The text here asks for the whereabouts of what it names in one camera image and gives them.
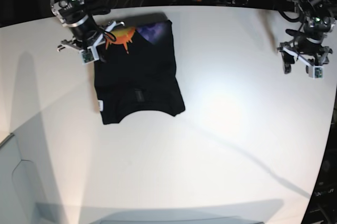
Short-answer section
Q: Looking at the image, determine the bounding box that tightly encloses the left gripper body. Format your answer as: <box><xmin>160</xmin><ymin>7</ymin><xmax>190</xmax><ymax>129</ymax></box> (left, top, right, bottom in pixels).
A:
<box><xmin>277</xmin><ymin>33</ymin><xmax>332</xmax><ymax>67</ymax></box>

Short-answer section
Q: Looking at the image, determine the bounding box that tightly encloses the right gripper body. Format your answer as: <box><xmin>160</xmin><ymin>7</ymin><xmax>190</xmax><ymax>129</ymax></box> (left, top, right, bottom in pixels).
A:
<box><xmin>57</xmin><ymin>15</ymin><xmax>125</xmax><ymax>52</ymax></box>

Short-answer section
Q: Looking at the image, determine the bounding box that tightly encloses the black T-shirt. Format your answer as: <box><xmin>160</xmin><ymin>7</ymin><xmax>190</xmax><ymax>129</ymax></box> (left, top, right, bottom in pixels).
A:
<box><xmin>94</xmin><ymin>12</ymin><xmax>185</xmax><ymax>125</ymax></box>

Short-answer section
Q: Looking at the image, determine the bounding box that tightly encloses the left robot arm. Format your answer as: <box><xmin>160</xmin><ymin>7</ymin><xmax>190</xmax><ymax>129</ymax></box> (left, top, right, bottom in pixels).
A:
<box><xmin>277</xmin><ymin>0</ymin><xmax>336</xmax><ymax>79</ymax></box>

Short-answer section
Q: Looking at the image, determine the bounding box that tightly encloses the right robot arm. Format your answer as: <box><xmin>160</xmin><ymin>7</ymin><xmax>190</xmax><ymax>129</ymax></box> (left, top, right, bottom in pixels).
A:
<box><xmin>50</xmin><ymin>0</ymin><xmax>125</xmax><ymax>64</ymax></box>

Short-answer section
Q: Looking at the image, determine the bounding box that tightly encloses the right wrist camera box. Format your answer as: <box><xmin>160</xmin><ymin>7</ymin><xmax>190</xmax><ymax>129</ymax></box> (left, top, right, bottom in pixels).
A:
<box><xmin>80</xmin><ymin>50</ymin><xmax>100</xmax><ymax>64</ymax></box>

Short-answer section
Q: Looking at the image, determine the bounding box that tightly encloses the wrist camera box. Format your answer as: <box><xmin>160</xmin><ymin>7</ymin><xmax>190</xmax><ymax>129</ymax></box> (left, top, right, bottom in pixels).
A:
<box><xmin>308</xmin><ymin>66</ymin><xmax>324</xmax><ymax>79</ymax></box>
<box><xmin>80</xmin><ymin>50</ymin><xmax>100</xmax><ymax>64</ymax></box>

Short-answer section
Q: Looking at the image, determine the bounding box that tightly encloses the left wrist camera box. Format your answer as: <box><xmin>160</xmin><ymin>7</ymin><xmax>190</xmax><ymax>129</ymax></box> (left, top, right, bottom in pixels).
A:
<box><xmin>308</xmin><ymin>66</ymin><xmax>324</xmax><ymax>79</ymax></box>

